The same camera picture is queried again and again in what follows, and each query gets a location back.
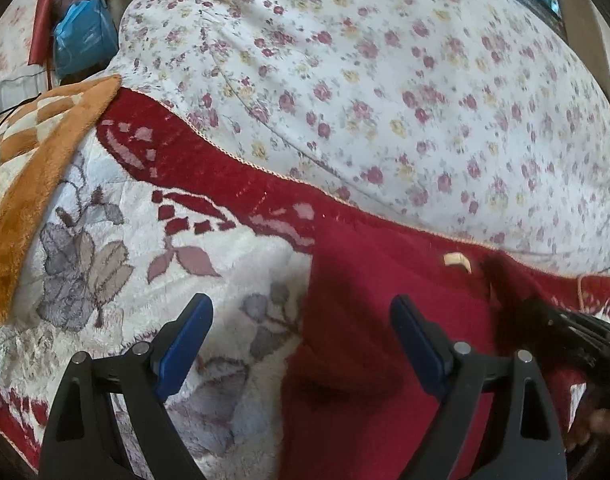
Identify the red white floral plush blanket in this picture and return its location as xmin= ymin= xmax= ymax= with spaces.
xmin=0 ymin=79 xmax=610 ymax=480

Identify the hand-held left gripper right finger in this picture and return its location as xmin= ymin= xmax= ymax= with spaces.
xmin=389 ymin=294 xmax=568 ymax=480

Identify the black cable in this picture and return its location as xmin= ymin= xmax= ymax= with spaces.
xmin=0 ymin=71 xmax=54 ymax=127

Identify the orange checkered plush blanket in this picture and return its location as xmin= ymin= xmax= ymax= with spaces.
xmin=0 ymin=74 xmax=124 ymax=324

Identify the person's right hand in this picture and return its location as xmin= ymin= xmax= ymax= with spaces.
xmin=565 ymin=402 xmax=610 ymax=455

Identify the white floral pillow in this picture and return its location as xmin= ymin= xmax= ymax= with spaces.
xmin=0 ymin=0 xmax=52 ymax=92

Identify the blue plastic bag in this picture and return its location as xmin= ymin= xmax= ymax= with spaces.
xmin=52 ymin=0 xmax=119 ymax=79

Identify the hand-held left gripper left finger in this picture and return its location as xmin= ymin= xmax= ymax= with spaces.
xmin=38 ymin=293 xmax=215 ymax=480

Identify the beige curtain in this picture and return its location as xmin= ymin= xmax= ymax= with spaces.
xmin=547 ymin=0 xmax=610 ymax=128

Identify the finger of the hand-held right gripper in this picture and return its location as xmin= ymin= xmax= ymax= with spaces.
xmin=522 ymin=299 xmax=610 ymax=361

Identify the red knit garment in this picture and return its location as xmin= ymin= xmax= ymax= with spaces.
xmin=279 ymin=219 xmax=592 ymax=480

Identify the white quilt with small flowers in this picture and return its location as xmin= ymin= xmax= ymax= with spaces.
xmin=108 ymin=0 xmax=610 ymax=281

